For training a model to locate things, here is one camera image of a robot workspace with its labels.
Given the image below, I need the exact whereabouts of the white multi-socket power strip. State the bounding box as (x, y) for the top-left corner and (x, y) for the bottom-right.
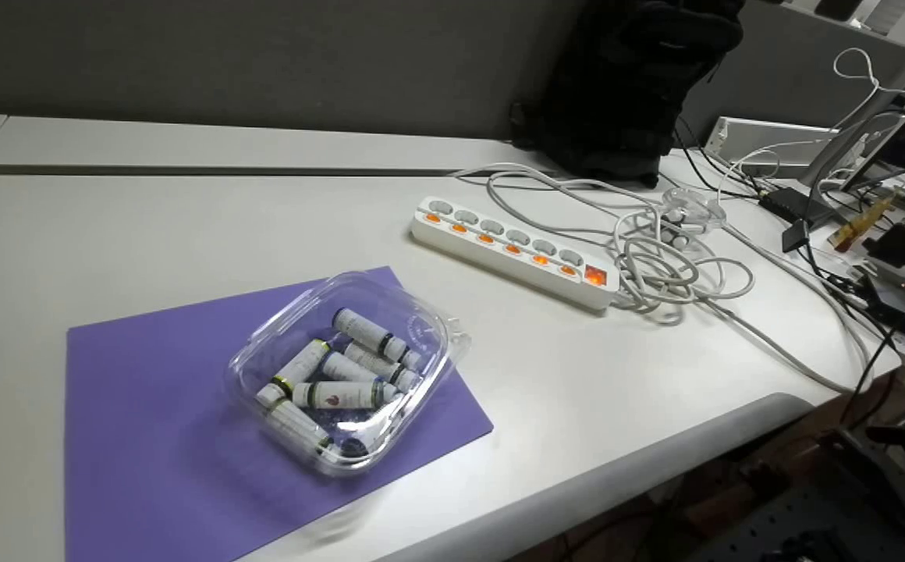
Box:
(409, 197), (619, 316)

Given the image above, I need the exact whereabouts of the white marker tube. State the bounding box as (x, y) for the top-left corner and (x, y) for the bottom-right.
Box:
(344, 342), (423, 391)
(257, 385), (332, 459)
(274, 340), (332, 393)
(335, 308), (409, 363)
(293, 382), (398, 413)

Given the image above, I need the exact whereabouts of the clear plastic container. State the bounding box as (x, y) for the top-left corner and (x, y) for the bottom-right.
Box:
(228, 269), (466, 478)

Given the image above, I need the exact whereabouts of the white box device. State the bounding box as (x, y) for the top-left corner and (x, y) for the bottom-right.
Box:
(706, 116), (838, 175)

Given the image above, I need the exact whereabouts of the purple mat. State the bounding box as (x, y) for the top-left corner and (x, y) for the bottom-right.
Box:
(66, 280), (491, 562)

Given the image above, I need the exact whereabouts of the white power strip cable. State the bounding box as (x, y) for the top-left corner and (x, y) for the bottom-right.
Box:
(456, 167), (870, 396)

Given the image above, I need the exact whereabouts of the black cable on table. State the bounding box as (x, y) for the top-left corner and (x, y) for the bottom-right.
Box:
(682, 147), (905, 400)

